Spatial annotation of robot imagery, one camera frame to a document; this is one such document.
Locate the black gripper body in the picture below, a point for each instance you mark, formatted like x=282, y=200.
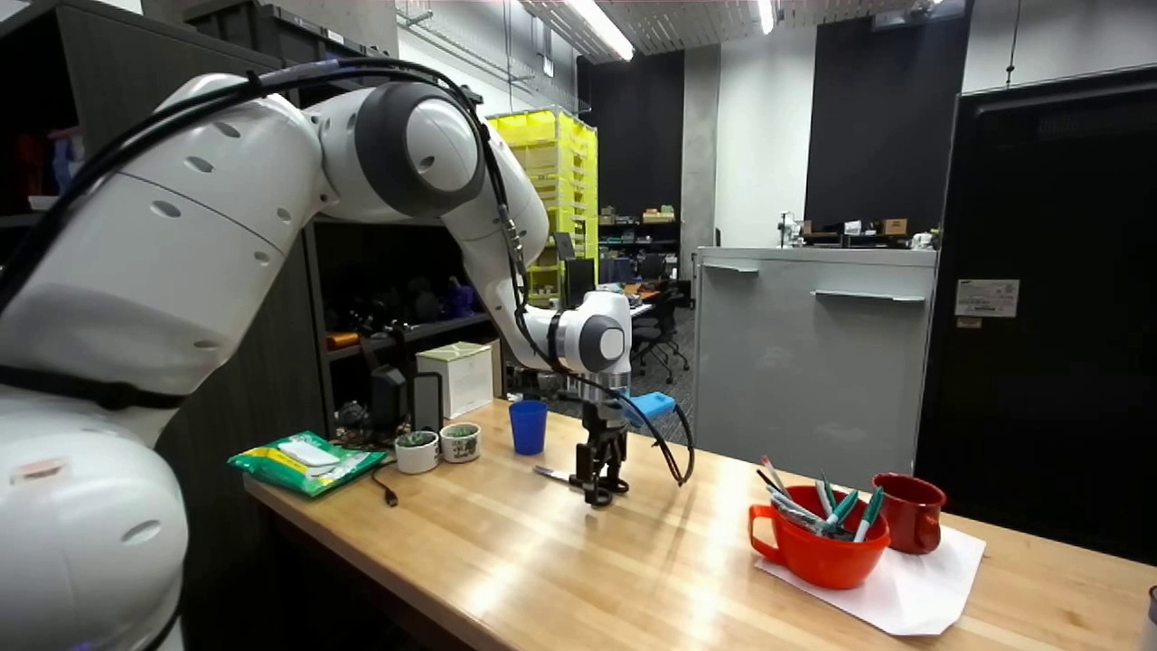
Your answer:
x=603, y=434

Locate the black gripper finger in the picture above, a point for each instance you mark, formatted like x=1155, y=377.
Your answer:
x=585, y=469
x=614, y=474

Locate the black handled scissors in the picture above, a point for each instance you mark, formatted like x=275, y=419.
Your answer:
x=594, y=494

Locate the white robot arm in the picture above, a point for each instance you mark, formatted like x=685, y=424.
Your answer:
x=151, y=270

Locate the blue plastic cup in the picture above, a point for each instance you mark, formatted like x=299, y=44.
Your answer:
x=528, y=427

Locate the white pot rear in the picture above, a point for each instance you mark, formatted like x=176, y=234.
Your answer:
x=461, y=442

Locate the white box green lid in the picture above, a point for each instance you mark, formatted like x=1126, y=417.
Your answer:
x=463, y=372

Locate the black speaker rear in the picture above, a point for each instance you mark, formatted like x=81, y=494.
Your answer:
x=428, y=410

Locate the black speaker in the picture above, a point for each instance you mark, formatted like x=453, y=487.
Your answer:
x=390, y=398
x=428, y=410

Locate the black speaker front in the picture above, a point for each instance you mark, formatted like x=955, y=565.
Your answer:
x=390, y=398

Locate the green marker pens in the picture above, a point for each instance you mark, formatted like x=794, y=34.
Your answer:
x=835, y=516

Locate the green wipes packet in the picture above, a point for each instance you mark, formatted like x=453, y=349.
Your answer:
x=304, y=463

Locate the yellow storage rack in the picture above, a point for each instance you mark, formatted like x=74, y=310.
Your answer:
x=562, y=158

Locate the dark red mug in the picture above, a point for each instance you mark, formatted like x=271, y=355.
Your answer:
x=913, y=510

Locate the white paper sheet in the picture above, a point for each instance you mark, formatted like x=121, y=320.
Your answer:
x=910, y=594

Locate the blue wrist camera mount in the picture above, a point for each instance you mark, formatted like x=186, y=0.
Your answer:
x=653, y=401

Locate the orange bowl with handle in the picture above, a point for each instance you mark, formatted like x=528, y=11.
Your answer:
x=829, y=563

